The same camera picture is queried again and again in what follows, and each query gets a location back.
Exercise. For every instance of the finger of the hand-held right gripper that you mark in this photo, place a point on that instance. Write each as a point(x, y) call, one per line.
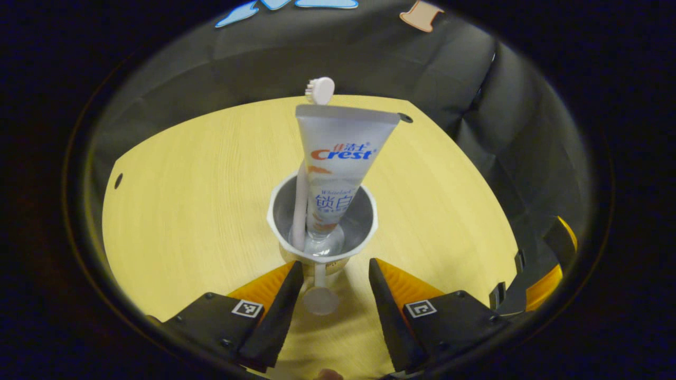
point(520, 301)
point(554, 243)

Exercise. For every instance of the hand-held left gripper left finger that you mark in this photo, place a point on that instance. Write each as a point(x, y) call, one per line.
point(274, 322)

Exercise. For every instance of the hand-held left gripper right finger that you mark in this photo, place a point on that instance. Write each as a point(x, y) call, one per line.
point(393, 322)

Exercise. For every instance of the pink toothbrush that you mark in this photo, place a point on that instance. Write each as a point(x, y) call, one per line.
point(321, 89)

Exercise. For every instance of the black backdrop cloth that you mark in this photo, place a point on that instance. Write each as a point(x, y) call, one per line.
point(369, 63)

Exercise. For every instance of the white toothpaste tube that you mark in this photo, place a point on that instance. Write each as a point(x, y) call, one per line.
point(343, 137)

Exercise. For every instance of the wooden desktop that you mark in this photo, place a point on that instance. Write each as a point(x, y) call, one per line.
point(185, 211)

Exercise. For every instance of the black desk grommet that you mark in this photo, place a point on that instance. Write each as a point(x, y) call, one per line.
point(405, 117)
point(118, 180)

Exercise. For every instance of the white cup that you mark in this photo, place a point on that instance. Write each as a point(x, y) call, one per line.
point(364, 221)

